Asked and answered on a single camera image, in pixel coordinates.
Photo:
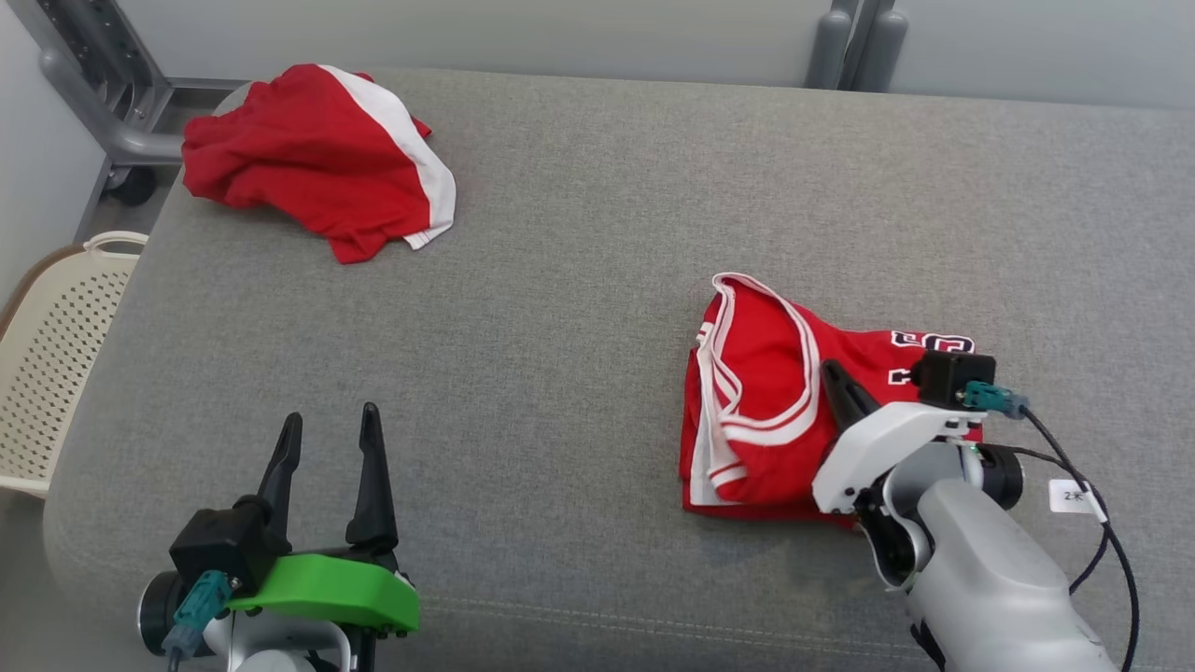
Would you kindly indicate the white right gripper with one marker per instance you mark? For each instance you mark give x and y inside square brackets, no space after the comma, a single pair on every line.
[859,453]

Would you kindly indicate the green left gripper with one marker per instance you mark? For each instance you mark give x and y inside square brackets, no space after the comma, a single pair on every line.
[336,588]

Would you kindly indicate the red basketball jersey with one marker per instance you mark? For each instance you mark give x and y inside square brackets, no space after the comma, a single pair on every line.
[766,392]

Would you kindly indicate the red shorts with white stripe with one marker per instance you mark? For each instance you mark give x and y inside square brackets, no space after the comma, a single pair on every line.
[308,159]

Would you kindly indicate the grey fabric sofa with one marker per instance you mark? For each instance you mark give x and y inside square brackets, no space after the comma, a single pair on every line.
[560,373]

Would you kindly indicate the cream perforated laundry basket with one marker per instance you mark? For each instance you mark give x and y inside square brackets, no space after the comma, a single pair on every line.
[56,373]

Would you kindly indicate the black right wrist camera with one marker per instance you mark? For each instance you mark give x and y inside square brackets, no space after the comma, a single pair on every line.
[948,373]

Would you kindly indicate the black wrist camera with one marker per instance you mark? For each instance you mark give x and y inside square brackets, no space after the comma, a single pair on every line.
[948,373]
[215,546]

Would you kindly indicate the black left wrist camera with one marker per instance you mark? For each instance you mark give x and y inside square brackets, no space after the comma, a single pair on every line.
[215,546]

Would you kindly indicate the grey metal cart frame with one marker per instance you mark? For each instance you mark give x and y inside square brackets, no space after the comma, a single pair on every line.
[103,84]

